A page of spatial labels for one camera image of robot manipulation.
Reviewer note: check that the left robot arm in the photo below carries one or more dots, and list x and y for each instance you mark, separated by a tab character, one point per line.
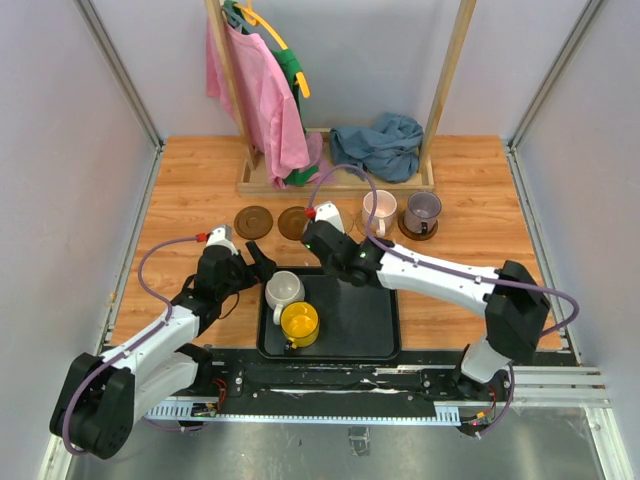
104	396

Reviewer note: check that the pink mug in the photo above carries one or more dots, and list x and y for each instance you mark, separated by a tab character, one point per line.
378	205

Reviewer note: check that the black plastic tray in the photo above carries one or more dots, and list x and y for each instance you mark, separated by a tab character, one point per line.
356	323

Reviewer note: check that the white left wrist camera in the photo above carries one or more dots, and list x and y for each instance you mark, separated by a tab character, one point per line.
222	236

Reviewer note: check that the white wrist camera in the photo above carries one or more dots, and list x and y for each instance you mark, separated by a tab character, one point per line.
329	212
222	236

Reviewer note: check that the green garment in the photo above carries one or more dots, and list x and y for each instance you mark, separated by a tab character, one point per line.
235	18

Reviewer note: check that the pink shirt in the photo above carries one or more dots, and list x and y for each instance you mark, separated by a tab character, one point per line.
293	157

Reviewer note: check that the white speckled mug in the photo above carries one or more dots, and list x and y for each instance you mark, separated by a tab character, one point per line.
282	290

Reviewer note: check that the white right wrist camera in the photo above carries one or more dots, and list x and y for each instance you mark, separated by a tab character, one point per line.
329	212

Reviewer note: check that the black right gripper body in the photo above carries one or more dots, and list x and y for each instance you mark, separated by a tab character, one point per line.
336	270

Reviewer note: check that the blue crumpled cloth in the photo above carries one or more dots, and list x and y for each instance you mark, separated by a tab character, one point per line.
389	149

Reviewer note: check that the woven rattan coaster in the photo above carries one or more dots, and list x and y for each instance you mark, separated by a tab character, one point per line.
385	232
347	220

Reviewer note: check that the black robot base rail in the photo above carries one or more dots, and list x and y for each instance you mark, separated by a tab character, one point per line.
241	382

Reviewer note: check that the purple glass mug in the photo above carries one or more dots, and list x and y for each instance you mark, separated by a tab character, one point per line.
422	212

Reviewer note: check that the yellow clothes hanger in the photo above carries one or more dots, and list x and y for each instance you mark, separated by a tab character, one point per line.
256	19

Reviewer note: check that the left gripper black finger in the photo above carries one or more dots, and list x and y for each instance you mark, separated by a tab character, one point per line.
264	269
260	261

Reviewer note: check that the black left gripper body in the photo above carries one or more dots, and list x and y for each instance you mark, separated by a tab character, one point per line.
242	276

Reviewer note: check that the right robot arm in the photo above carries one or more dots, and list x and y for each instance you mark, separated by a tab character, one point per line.
513	306

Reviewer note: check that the yellow mug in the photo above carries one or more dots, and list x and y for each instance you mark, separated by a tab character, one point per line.
300	325

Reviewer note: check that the brown wooden coaster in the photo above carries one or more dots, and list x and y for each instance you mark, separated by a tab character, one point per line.
253	222
413	235
292	223

